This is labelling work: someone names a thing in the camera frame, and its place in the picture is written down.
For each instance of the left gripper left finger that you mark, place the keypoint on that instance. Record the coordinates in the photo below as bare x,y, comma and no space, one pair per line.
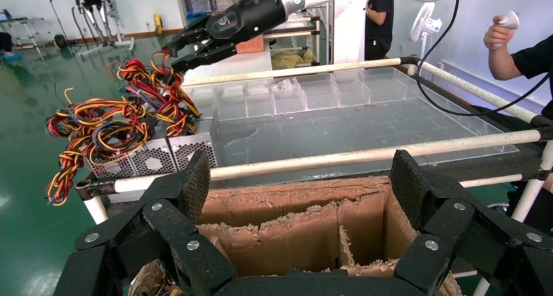
168,225

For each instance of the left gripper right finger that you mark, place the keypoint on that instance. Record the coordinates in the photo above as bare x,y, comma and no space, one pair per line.
462,225

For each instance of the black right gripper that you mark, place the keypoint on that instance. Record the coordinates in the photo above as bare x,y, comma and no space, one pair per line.
246,19

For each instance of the white handheld controller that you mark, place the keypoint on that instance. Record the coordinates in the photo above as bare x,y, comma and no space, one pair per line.
510,19

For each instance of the operator hand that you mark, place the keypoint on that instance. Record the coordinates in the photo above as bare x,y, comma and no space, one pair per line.
497,35

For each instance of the printed brown cardboard box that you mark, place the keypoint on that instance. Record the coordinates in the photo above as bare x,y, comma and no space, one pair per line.
252,45

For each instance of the silver mesh power supply box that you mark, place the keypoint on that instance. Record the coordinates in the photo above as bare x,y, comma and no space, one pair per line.
153,160
114,169
192,149

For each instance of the yellow crumpled cloth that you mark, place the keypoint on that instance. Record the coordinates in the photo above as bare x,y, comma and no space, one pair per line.
289,60

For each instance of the crumpled clear plastic bag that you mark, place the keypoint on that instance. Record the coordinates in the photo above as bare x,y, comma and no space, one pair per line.
286,86

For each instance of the white pipe storage rack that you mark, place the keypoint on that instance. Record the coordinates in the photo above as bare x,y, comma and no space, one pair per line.
302,26

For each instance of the worn cardboard divider box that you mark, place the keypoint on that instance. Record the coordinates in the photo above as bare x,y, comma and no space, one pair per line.
281,242

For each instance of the robot rig on white stand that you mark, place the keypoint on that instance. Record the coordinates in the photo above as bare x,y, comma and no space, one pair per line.
93,0

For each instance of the black floor stand pole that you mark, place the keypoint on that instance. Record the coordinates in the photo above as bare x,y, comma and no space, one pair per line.
60,40

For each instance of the clear acrylic divided tray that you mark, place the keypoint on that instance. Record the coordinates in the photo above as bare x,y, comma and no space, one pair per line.
345,125

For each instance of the person in black clothes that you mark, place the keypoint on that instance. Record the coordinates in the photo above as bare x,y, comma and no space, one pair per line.
380,26

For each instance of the blue floor base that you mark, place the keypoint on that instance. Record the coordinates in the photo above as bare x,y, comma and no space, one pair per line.
11,57

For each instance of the white standing fan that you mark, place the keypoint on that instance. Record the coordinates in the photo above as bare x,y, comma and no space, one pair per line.
425,22

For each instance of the yellow wall box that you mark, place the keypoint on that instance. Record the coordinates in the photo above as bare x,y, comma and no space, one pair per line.
158,24

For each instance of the white pipe frame cart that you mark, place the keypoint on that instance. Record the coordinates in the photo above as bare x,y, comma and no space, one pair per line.
302,161

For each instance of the white metal shelf frame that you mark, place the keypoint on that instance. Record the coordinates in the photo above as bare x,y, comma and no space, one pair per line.
21,20

